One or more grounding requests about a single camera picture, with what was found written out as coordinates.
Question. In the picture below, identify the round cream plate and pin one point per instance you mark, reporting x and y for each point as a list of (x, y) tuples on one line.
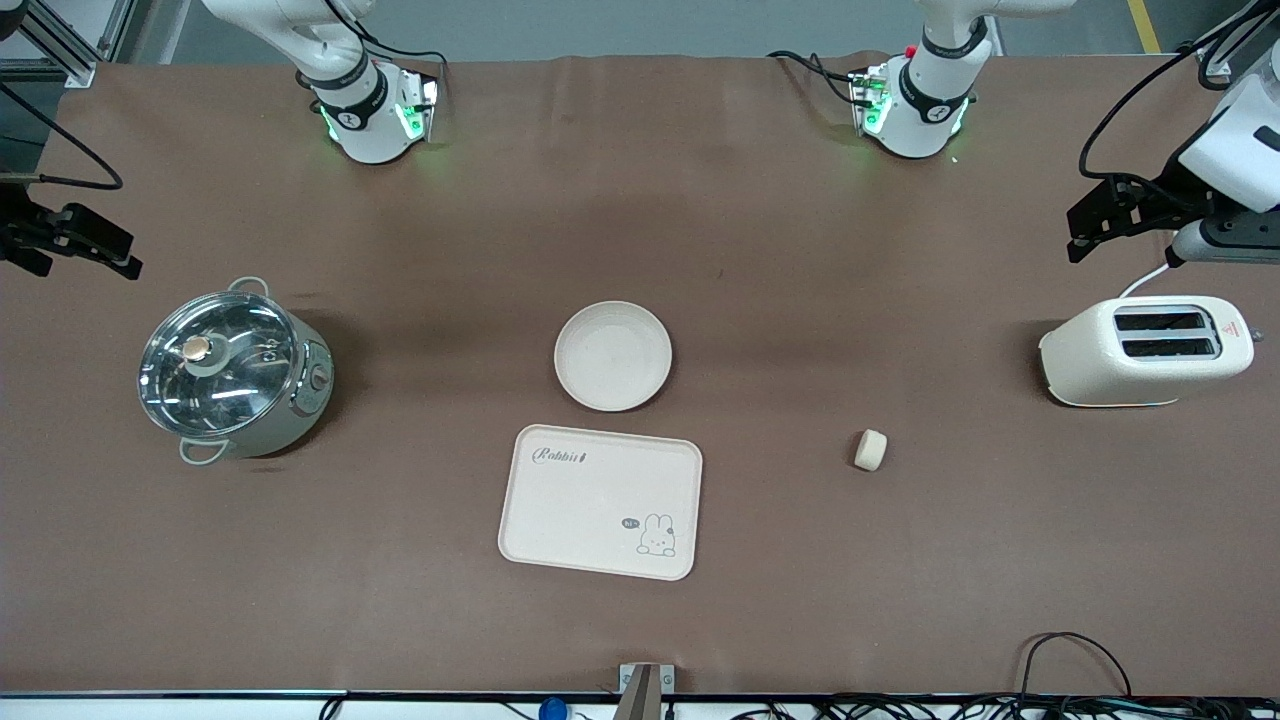
[(613, 356)]

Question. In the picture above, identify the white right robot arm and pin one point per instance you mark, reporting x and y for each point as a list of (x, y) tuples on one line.
[(370, 130)]

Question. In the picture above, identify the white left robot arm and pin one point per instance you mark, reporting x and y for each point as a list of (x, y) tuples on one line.
[(920, 120)]

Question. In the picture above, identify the small white bun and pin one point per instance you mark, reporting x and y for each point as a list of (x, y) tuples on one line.
[(870, 450)]

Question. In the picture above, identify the white two-slot toaster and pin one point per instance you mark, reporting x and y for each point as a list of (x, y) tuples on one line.
[(1090, 365)]

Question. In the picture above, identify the glass pot lid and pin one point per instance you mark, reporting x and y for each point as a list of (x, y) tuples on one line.
[(215, 365)]

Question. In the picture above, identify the green electric cooking pot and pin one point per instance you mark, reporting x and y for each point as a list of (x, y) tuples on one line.
[(305, 395)]

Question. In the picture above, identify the brown table cover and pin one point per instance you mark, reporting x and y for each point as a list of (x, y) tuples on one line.
[(640, 200)]

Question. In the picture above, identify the cream rabbit print tray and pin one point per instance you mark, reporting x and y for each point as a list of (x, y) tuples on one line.
[(590, 500)]

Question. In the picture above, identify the blue round cap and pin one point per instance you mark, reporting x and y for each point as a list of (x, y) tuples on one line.
[(552, 709)]

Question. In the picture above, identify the aluminium frame profile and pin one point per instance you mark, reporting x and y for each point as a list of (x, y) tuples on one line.
[(65, 40)]

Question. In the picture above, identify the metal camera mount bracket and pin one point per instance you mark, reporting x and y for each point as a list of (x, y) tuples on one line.
[(645, 690)]

